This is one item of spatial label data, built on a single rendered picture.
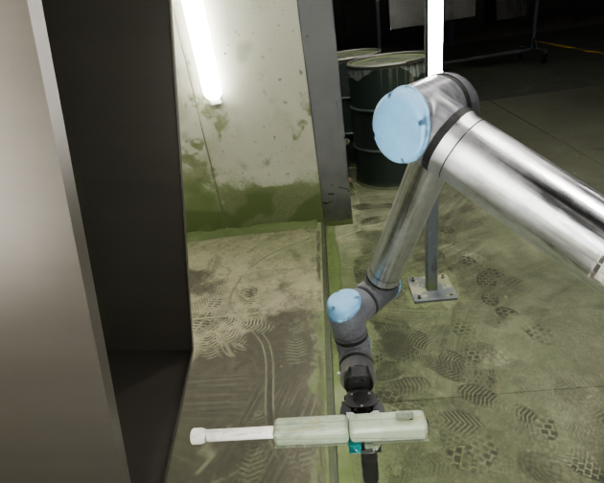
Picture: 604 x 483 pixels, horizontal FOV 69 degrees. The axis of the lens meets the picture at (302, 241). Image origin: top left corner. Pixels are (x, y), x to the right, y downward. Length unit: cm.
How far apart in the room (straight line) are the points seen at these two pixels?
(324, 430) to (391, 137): 58
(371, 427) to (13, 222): 71
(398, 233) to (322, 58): 168
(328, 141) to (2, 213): 228
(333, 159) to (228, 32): 91
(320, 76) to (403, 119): 188
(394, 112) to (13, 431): 70
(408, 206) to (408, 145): 28
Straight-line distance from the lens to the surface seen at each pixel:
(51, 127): 46
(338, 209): 282
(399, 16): 740
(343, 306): 110
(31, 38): 45
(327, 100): 261
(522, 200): 69
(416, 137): 71
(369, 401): 105
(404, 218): 101
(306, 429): 95
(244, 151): 271
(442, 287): 223
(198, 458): 165
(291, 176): 273
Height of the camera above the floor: 131
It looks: 28 degrees down
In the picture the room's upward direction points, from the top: 9 degrees counter-clockwise
